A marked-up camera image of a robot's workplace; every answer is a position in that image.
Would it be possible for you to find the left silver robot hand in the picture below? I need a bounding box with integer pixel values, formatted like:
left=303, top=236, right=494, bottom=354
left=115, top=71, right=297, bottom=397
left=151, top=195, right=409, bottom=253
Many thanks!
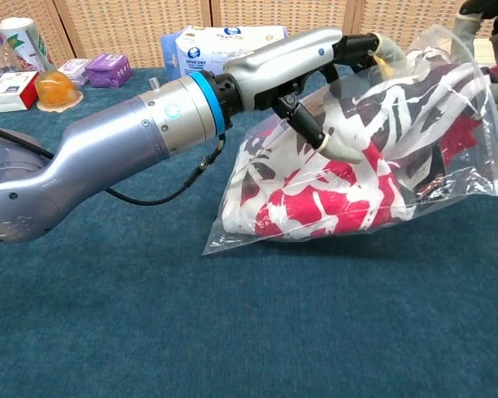
left=215, top=27, right=408, bottom=165

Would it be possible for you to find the clear plastic zip bag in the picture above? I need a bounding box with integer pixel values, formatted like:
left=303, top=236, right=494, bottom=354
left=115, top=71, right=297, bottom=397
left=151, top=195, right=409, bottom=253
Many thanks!
left=202, top=22, right=498, bottom=256

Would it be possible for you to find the red white black garment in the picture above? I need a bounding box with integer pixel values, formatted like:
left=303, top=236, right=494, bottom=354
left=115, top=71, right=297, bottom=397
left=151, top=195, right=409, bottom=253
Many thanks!
left=222, top=47, right=498, bottom=241

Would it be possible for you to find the white blue tissue pack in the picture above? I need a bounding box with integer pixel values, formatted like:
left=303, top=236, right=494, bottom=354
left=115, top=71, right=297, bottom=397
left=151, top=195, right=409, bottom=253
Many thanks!
left=159, top=24, right=290, bottom=82

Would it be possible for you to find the wicker folding screen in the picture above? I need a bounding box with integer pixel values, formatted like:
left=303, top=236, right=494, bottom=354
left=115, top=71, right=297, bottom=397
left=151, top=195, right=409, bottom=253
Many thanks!
left=0, top=0, right=498, bottom=70

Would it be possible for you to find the dark purple small box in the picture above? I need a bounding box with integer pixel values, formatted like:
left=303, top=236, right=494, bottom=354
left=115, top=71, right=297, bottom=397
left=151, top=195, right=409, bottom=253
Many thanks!
left=85, top=52, right=133, bottom=89

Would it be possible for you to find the light purple small box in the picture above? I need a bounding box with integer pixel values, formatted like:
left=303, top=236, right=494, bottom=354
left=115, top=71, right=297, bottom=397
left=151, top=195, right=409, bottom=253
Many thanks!
left=57, top=57, right=92, bottom=88

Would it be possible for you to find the orange jelly cup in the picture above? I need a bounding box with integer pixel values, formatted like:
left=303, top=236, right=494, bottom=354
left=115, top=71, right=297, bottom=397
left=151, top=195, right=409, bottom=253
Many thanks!
left=35, top=69, right=84, bottom=113

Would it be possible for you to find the white green round canister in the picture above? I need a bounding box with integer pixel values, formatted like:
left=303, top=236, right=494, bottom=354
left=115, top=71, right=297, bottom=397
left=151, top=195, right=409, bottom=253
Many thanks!
left=0, top=17, right=55, bottom=74

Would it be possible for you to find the white red carton box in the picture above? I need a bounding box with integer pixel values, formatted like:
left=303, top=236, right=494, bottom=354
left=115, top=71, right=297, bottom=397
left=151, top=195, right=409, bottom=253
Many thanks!
left=0, top=70, right=41, bottom=114

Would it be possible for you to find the teal carpet table cover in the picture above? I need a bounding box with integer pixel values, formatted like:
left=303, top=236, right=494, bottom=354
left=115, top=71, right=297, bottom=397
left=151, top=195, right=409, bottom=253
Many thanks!
left=0, top=64, right=498, bottom=398

